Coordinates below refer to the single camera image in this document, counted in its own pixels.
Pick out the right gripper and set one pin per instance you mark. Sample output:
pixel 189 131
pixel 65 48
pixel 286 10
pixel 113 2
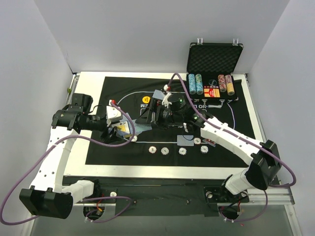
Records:
pixel 151 112

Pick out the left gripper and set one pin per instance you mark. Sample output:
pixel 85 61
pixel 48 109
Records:
pixel 111 132

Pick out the yellow dealer button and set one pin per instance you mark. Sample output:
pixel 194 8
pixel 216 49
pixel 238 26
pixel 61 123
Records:
pixel 146 99

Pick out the blue playing card deck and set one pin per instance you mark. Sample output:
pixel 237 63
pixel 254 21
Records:
pixel 123 129

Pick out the red white chip stack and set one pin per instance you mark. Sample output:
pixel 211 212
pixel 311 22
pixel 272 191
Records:
pixel 152 149

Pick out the grey white chip stack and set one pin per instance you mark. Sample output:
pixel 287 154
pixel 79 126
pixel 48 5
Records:
pixel 164 151

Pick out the blue white chip stack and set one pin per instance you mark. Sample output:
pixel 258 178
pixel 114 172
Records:
pixel 182 151

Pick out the red triangular dealer marker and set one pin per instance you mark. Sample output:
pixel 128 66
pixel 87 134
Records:
pixel 210 142

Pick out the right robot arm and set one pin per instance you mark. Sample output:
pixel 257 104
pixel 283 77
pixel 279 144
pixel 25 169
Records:
pixel 261 158

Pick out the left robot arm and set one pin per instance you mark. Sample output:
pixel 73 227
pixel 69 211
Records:
pixel 46 195

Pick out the blue chip row right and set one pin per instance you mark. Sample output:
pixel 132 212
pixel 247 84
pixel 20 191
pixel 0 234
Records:
pixel 199 84

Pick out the blue chip row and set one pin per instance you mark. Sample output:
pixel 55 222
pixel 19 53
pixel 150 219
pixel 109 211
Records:
pixel 199 84
pixel 192 84

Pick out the blue chip row left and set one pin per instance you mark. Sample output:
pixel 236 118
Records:
pixel 192 84

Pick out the red orange card deck box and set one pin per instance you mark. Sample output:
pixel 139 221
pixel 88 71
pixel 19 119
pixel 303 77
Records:
pixel 212 92

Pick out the clear round button in case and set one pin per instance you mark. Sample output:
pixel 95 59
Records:
pixel 212 82

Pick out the black poker chip case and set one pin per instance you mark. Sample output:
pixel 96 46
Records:
pixel 210 60

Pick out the red chip row in case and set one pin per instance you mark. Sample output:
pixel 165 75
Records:
pixel 222 83

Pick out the tan chip row in case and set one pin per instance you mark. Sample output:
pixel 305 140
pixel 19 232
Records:
pixel 229 85

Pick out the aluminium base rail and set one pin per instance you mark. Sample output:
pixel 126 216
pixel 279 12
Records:
pixel 273 196

